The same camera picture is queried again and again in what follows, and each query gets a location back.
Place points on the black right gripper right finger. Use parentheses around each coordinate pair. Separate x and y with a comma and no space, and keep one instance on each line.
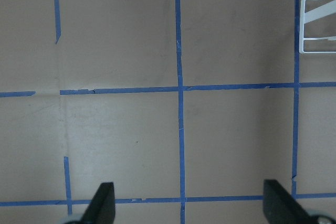
(280,207)

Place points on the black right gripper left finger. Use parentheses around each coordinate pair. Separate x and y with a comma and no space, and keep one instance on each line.
(101,208)

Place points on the white wire cup rack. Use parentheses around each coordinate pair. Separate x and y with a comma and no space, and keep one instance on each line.
(317,27)

